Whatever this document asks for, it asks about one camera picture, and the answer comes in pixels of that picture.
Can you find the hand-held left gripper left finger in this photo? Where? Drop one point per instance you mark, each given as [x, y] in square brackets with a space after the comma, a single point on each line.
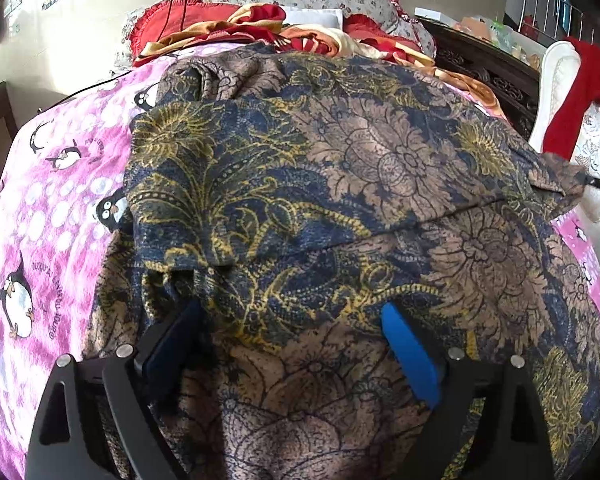
[180, 332]

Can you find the blue brown batik floral garment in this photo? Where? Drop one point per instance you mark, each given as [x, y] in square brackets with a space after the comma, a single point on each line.
[330, 160]

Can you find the pink penguin print blanket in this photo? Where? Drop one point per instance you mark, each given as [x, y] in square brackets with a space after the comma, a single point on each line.
[55, 210]

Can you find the red orange crumpled blanket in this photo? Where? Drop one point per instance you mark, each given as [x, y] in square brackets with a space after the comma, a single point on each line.
[310, 40]

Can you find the white pillow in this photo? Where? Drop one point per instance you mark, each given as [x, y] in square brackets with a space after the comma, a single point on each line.
[320, 17]

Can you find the white armchair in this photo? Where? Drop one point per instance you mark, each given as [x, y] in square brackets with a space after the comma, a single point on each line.
[555, 75]

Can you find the red cloth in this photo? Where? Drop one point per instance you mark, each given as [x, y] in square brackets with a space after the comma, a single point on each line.
[580, 90]

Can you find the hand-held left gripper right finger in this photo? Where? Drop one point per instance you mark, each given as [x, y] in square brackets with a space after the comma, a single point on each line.
[410, 355]

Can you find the white box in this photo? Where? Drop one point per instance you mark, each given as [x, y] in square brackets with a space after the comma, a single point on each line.
[432, 14]

